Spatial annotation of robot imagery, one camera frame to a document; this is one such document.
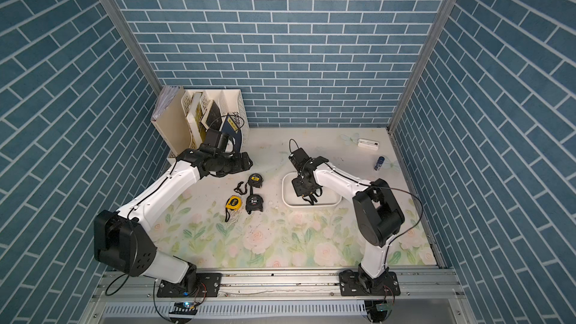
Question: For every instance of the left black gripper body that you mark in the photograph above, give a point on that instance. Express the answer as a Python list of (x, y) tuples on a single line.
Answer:
[(230, 164)]

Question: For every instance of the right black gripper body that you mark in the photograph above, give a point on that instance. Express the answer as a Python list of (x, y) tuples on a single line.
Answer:
[(301, 187)]

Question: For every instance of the black tape measure yellow label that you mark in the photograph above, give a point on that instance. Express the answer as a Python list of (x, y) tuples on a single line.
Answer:
[(254, 203)]

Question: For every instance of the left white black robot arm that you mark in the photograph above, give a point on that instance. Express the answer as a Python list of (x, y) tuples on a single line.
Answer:
[(121, 237)]

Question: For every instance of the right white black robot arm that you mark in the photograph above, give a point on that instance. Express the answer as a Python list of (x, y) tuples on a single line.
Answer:
[(377, 212)]

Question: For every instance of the white small rectangular box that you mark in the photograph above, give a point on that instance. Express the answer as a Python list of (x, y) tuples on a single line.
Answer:
[(368, 144)]

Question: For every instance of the white yellow book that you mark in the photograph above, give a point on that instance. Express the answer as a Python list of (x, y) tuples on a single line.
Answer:
[(194, 118)]

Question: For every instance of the dark blue book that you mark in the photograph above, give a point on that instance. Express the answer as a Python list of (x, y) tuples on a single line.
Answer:
[(232, 125)]

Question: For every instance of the black yellow book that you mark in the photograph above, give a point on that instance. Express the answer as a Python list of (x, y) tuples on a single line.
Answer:
[(212, 117)]

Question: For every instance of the white desktop file organizer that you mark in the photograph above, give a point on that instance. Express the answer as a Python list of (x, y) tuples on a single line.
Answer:
[(229, 101)]

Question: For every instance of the small blue bottle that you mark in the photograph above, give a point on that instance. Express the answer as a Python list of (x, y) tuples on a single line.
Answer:
[(379, 163)]

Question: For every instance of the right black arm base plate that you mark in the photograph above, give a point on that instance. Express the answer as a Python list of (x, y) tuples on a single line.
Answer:
[(348, 284)]

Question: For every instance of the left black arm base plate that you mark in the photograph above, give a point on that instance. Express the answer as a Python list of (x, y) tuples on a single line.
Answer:
[(211, 284)]

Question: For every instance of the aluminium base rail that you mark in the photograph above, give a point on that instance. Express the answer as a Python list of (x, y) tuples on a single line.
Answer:
[(427, 295)]

